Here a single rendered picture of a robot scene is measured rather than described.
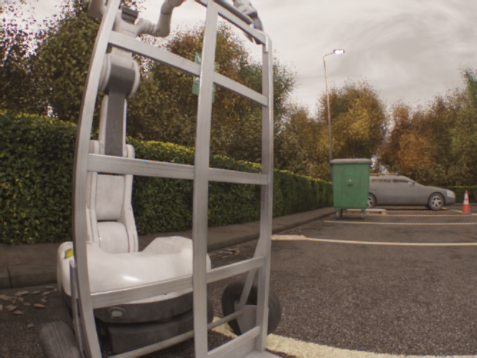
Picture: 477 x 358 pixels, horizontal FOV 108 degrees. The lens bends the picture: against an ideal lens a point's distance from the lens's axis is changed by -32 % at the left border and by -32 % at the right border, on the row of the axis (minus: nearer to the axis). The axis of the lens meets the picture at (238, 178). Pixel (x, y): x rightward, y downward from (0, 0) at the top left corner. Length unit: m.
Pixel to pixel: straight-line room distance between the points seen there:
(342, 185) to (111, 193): 5.35
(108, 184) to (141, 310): 0.67
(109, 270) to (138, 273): 0.08
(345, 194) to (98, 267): 5.66
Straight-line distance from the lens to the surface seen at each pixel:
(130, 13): 1.79
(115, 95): 1.35
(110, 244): 1.17
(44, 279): 1.60
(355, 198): 6.01
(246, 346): 0.90
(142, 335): 0.79
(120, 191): 1.25
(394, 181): 10.52
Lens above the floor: 0.55
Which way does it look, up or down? 3 degrees up
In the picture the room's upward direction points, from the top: 1 degrees clockwise
